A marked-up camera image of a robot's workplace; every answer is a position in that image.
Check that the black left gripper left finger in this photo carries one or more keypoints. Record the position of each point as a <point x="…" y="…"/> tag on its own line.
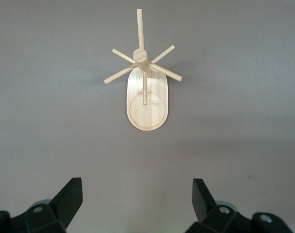
<point x="67" y="201"/>

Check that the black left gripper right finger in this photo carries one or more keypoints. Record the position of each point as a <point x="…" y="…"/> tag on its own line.
<point x="202" y="201"/>

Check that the wooden cup rack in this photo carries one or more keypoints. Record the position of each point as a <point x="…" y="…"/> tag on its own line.
<point x="147" y="114"/>

